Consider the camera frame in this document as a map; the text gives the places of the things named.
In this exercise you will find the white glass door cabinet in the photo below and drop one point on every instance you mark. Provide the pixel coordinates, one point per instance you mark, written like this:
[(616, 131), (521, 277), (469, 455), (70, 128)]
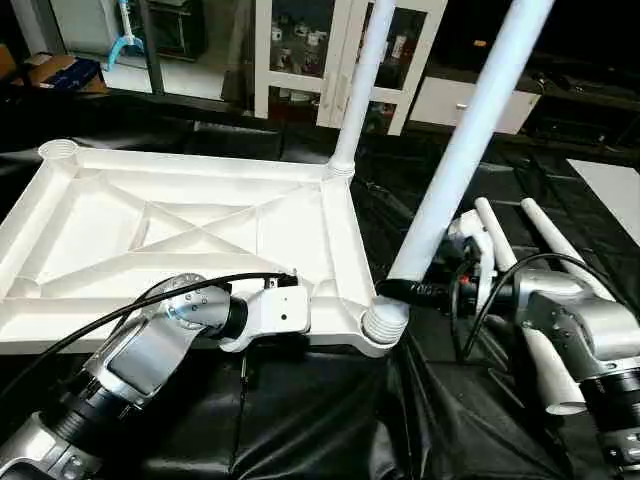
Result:
[(320, 55)]

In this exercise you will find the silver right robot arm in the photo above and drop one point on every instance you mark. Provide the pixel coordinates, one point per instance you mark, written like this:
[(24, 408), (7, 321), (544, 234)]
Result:
[(580, 330)]

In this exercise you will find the brown cardboard box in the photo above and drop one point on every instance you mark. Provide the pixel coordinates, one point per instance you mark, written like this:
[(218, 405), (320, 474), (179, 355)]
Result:
[(60, 73)]

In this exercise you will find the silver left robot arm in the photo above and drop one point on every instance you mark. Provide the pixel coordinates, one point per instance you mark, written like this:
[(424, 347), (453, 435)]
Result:
[(120, 370)]

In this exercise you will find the black work mat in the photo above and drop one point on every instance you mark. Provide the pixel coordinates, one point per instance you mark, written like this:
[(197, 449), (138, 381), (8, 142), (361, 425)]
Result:
[(320, 420)]

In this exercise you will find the white plastic table top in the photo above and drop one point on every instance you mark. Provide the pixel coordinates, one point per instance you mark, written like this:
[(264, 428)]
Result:
[(150, 230)]

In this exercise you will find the white drawer unit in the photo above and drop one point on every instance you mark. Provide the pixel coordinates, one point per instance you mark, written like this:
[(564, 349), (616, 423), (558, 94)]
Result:
[(470, 103)]

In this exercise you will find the white flat board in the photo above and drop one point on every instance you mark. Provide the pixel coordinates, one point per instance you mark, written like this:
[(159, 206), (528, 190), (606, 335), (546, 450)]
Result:
[(610, 195)]

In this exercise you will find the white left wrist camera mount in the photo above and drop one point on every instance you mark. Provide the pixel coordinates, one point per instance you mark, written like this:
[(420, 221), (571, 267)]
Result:
[(270, 312)]

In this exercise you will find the dark low media cabinet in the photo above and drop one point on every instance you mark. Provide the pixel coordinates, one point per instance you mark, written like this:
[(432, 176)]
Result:
[(590, 110)]

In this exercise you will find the light blue plastic object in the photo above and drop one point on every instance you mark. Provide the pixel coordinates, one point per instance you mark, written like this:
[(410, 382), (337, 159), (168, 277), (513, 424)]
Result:
[(122, 45)]

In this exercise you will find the white plastic table leg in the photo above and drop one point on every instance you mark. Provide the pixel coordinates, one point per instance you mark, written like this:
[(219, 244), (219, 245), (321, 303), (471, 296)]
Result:
[(545, 370), (470, 140), (360, 85), (560, 240)]

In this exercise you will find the grey vertical metal pole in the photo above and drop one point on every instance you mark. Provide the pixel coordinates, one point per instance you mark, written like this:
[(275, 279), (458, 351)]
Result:
[(152, 50)]

